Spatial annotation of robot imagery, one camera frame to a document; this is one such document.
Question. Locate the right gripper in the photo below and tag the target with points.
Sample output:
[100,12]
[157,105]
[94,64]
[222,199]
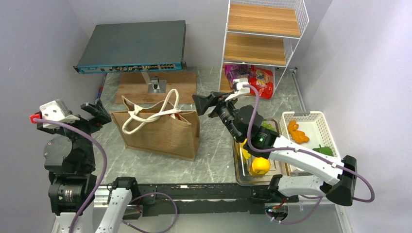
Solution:
[202,103]

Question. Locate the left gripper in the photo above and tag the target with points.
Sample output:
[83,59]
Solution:
[97,110]

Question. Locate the red snack bag shelf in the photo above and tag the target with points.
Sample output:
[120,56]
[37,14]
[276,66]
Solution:
[176,116]
[263,80]

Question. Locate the brown burlap grocery bag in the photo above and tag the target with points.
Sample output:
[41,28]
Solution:
[154,130]

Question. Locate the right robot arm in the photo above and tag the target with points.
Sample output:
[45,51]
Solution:
[330,177]

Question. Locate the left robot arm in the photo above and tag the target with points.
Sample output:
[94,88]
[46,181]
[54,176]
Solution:
[70,162]

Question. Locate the purple snack bag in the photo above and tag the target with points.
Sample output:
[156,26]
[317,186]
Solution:
[238,71]

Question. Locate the wooden base board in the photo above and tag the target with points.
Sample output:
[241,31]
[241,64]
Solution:
[134,88]

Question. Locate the green grapes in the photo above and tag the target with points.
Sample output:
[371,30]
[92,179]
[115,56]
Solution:
[269,124]

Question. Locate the yellow banana bunch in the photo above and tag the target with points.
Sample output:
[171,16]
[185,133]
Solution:
[243,152]

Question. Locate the stainless steel tray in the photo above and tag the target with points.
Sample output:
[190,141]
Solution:
[242,166]

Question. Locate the yellow lemon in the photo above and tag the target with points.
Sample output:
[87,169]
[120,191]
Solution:
[259,167]

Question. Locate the orange carrot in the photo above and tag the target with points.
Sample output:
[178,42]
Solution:
[296,135]

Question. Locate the white plastic basket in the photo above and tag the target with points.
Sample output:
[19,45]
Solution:
[314,125]

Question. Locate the green bell pepper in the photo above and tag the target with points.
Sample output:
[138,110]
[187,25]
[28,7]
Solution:
[326,150]

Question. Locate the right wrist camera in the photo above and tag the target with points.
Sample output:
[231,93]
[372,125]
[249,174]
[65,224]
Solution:
[240,89]

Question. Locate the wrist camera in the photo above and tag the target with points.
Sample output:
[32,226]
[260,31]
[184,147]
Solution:
[240,89]
[55,110]

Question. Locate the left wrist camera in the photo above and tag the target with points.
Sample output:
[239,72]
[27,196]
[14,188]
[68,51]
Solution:
[55,110]

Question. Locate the metal switch stand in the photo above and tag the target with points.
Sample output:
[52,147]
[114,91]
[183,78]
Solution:
[155,85]

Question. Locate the grey network switch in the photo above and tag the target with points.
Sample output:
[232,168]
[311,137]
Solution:
[134,47]

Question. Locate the white wire shelf rack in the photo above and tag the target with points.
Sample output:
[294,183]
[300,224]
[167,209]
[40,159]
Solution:
[264,33]

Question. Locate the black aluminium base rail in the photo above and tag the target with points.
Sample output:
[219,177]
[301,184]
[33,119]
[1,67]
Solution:
[235,208]

